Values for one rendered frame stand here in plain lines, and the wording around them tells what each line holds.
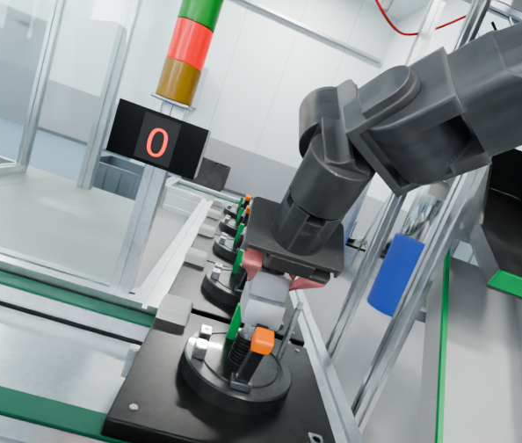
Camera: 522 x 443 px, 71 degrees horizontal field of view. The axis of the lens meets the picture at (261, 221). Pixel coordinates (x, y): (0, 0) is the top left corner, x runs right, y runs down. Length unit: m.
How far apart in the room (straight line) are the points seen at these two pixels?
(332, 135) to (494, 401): 0.39
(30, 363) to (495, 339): 0.58
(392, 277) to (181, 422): 1.04
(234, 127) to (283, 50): 2.04
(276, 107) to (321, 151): 8.77
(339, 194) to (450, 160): 0.08
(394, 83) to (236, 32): 8.90
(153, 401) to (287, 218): 0.23
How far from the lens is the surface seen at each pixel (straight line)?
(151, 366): 0.47
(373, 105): 0.27
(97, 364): 0.55
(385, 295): 1.36
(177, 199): 1.63
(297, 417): 0.48
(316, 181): 0.29
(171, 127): 0.51
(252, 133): 8.97
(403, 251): 1.33
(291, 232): 0.34
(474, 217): 0.53
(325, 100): 0.36
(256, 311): 0.42
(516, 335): 0.62
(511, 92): 0.27
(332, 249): 0.38
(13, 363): 0.54
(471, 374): 0.56
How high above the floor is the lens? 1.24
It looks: 10 degrees down
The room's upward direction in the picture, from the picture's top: 20 degrees clockwise
